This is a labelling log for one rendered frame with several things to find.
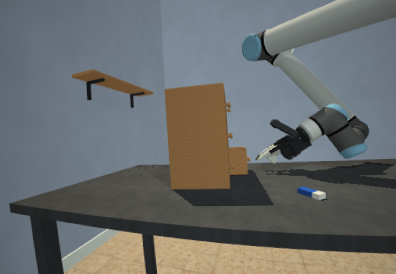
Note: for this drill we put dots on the brown wooden chest of drawers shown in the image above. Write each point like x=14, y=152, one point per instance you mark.
x=197, y=137

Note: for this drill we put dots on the blue and white eraser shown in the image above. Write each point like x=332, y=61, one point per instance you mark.
x=311, y=193

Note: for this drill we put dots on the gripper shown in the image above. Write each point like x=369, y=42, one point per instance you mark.
x=290, y=148

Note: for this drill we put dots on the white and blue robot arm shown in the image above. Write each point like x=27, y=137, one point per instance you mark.
x=329, y=20

